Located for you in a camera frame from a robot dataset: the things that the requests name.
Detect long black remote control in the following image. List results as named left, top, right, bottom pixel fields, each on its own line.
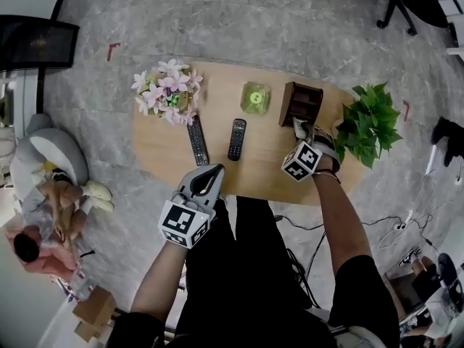
left=186, top=116, right=210, bottom=167

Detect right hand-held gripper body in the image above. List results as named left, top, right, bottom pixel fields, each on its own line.
left=281, top=140, right=341, bottom=183

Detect cardboard box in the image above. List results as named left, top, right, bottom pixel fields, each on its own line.
left=72, top=286, right=117, bottom=342

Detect black television on stand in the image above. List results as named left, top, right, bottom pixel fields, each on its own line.
left=0, top=14, right=80, bottom=115

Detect brown wooden organizer box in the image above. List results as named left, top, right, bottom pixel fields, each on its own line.
left=278, top=80, right=324, bottom=128

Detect short black remote control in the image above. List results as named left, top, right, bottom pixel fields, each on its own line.
left=227, top=118, right=248, bottom=162

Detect green drink bottle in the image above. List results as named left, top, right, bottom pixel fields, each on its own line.
left=241, top=80, right=271, bottom=115

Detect green leafy potted plant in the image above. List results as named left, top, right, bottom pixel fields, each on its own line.
left=333, top=81, right=404, bottom=170

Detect pink flowers in pot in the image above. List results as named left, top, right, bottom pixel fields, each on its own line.
left=130, top=58, right=204, bottom=126

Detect person's right forearm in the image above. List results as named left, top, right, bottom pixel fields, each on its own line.
left=312, top=170, right=373, bottom=278

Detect dark wrist bracelet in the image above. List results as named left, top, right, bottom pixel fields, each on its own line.
left=313, top=170, right=341, bottom=185

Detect person's right hand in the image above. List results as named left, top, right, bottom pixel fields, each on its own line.
left=312, top=125, right=336, bottom=154

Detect person's left forearm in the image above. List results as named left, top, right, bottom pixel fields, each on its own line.
left=129, top=243, right=189, bottom=320

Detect black office chair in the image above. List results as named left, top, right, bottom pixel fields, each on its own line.
left=376, top=0, right=464, bottom=38

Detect white remote control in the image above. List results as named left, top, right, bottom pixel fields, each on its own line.
left=291, top=116, right=309, bottom=139

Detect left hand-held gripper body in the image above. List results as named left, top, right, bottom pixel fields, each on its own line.
left=157, top=192, right=217, bottom=249

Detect person's black clothing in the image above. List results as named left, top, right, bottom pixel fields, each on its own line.
left=108, top=194, right=402, bottom=348

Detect oval wooden coffee table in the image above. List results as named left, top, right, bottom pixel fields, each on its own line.
left=132, top=60, right=367, bottom=207

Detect white grey bean bag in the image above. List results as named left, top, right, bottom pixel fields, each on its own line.
left=9, top=113, right=90, bottom=195

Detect pink bean bag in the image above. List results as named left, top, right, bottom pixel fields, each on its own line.
left=4, top=226, right=79, bottom=281

